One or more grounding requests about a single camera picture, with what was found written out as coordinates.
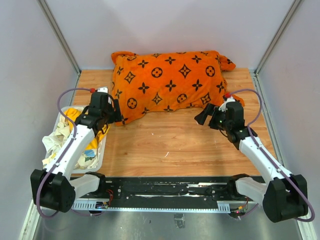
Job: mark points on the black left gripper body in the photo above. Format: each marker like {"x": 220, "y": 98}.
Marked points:
{"x": 108, "y": 114}

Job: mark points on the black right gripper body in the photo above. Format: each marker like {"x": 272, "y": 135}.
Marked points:
{"x": 218, "y": 121}

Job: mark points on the orange patterned plush pillowcase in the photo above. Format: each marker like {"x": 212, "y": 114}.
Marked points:
{"x": 166, "y": 82}

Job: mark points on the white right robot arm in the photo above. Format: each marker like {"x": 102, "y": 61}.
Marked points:
{"x": 282, "y": 195}

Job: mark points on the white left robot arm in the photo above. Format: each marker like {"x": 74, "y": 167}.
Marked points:
{"x": 52, "y": 187}

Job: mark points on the yellow cloth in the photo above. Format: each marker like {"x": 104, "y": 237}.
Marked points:
{"x": 73, "y": 113}

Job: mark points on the white plastic basket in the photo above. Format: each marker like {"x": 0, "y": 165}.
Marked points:
{"x": 100, "y": 155}

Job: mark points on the white printed cloth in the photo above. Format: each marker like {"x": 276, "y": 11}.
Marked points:
{"x": 54, "y": 142}

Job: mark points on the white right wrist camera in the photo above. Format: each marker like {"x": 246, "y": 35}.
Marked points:
{"x": 228, "y": 98}

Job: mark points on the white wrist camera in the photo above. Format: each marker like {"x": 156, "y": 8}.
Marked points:
{"x": 104, "y": 91}
{"x": 228, "y": 98}

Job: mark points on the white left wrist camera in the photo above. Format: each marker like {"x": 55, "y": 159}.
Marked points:
{"x": 104, "y": 91}

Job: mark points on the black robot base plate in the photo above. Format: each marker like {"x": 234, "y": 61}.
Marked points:
{"x": 213, "y": 187}

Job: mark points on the grey slotted cable duct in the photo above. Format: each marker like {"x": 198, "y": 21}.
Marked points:
{"x": 153, "y": 204}

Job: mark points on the left aluminium frame post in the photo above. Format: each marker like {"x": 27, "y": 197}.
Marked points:
{"x": 59, "y": 35}

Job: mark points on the aluminium frame post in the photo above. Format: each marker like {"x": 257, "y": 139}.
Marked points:
{"x": 59, "y": 35}
{"x": 278, "y": 34}

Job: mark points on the right aluminium frame post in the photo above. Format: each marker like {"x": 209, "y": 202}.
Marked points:
{"x": 278, "y": 34}

